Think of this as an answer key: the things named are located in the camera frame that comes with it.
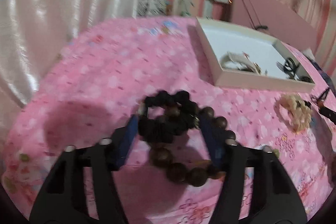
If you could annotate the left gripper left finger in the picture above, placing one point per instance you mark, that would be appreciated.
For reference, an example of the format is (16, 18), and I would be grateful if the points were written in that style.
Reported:
(62, 198)

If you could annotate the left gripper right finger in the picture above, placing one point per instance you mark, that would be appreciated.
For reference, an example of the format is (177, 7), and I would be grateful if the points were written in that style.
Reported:
(274, 197)

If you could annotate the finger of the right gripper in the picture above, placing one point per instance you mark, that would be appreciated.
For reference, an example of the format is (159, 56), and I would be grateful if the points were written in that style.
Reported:
(329, 114)

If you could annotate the cream fluffy scrunchie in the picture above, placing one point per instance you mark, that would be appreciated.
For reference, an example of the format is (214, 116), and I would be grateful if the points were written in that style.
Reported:
(298, 109)

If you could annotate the white strap smartwatch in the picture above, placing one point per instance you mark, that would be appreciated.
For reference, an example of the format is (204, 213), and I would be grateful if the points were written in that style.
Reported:
(241, 61)

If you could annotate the white shallow tray box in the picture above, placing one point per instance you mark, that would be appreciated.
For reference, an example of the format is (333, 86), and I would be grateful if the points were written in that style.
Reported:
(280, 69)

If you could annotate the pink headboard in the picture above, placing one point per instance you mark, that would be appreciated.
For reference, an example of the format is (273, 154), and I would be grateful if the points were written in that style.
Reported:
(282, 22)

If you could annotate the pink floral bedsheet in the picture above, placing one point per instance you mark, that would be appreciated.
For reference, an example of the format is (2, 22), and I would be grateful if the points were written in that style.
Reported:
(100, 81)

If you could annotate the white satin curtain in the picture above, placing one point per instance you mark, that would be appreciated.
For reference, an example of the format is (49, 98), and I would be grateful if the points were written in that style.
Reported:
(33, 32)

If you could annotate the patterned tote bag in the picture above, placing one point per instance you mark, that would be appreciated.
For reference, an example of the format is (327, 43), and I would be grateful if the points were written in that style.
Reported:
(147, 8)

